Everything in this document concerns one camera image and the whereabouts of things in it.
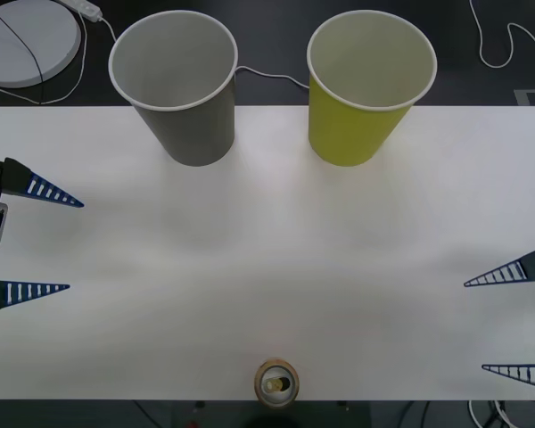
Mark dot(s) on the white power strip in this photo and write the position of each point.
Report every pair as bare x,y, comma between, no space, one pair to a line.
87,9

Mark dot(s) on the red and gold drink can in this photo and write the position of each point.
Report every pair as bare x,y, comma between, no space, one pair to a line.
276,384

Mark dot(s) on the grey flat frame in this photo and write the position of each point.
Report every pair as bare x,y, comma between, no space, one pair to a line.
519,98

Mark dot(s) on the black robot torso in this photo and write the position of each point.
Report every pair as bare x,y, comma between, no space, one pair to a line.
232,417

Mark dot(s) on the round pale grey disc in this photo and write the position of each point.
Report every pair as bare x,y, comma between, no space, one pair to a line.
58,40

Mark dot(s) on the yellow-green plastic waste bin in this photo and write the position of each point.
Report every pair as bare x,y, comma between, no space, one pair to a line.
348,129

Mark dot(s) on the grey plastic waste bin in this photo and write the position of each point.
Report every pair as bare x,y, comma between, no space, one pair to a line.
196,134

